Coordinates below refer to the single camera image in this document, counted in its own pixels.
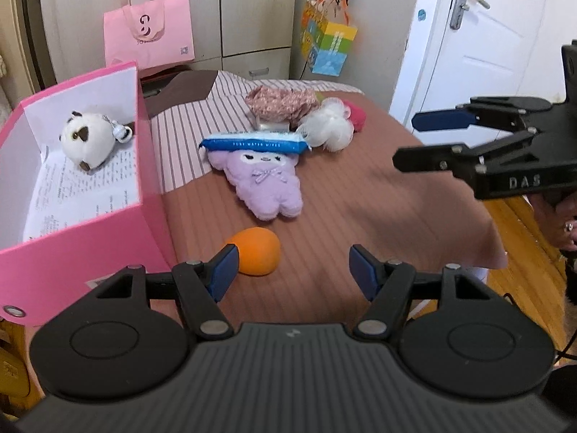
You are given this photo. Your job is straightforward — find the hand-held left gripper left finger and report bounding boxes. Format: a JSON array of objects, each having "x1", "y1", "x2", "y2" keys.
[{"x1": 92, "y1": 244, "x2": 239, "y2": 341}]

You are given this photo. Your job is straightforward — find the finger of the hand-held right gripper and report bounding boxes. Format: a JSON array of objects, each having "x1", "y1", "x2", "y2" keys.
[
  {"x1": 392, "y1": 128, "x2": 540, "y2": 187},
  {"x1": 411, "y1": 96, "x2": 554, "y2": 138}
]

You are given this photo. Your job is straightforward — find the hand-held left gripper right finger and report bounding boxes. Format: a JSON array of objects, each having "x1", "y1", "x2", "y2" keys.
[{"x1": 349, "y1": 244, "x2": 494, "y2": 342}]

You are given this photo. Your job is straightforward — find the orange soft ball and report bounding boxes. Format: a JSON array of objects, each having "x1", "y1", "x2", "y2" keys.
[{"x1": 224, "y1": 228, "x2": 281, "y2": 276}]

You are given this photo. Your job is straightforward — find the purple plush toy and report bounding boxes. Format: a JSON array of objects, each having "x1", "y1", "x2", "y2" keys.
[{"x1": 206, "y1": 148, "x2": 304, "y2": 222}]

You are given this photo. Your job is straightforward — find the pink cardboard box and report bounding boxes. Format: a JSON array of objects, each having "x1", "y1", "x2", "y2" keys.
[{"x1": 0, "y1": 61, "x2": 179, "y2": 328}]

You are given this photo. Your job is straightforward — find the pink red soft toy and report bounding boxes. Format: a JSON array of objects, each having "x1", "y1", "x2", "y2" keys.
[{"x1": 345, "y1": 101, "x2": 367, "y2": 134}]

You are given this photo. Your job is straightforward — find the person's right hand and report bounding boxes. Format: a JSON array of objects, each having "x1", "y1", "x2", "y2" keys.
[{"x1": 532, "y1": 189, "x2": 577, "y2": 253}]

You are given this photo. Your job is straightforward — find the brown bed cover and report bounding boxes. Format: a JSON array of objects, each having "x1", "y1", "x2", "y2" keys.
[{"x1": 85, "y1": 94, "x2": 510, "y2": 325}]

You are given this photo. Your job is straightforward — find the white door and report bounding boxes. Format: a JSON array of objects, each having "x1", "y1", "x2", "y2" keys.
[{"x1": 390, "y1": 0, "x2": 577, "y2": 122}]

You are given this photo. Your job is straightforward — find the white mesh bath pouf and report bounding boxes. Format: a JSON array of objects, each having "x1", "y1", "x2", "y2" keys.
[{"x1": 295, "y1": 99, "x2": 354, "y2": 153}]

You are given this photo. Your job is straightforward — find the blue wet wipes pack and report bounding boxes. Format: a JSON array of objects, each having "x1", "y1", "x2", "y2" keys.
[{"x1": 198, "y1": 128, "x2": 313, "y2": 156}]

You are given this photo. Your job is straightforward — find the striped blanket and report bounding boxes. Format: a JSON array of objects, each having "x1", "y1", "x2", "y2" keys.
[{"x1": 143, "y1": 70, "x2": 364, "y2": 196}]

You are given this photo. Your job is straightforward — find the colourful gift bag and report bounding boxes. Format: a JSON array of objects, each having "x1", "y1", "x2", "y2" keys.
[{"x1": 300, "y1": 0, "x2": 358, "y2": 76}]

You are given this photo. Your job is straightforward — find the floral fabric bundle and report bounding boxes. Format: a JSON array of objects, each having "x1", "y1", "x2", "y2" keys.
[{"x1": 246, "y1": 86, "x2": 323, "y2": 128}]

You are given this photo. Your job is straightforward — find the printed paper sheet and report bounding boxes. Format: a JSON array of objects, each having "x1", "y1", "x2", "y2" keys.
[{"x1": 22, "y1": 144, "x2": 141, "y2": 241}]

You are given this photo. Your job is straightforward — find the white brown plush toy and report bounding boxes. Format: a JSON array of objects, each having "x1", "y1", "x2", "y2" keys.
[{"x1": 60, "y1": 110, "x2": 133, "y2": 174}]

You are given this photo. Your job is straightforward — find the beige wardrobe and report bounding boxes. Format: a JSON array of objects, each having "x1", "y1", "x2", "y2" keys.
[{"x1": 38, "y1": 0, "x2": 299, "y2": 83}]

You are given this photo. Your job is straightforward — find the pink tote bag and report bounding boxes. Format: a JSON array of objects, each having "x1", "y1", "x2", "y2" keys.
[{"x1": 103, "y1": 0, "x2": 196, "y2": 77}]

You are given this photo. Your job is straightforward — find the black cable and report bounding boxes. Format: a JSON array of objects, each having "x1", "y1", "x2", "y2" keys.
[{"x1": 502, "y1": 292, "x2": 577, "y2": 364}]

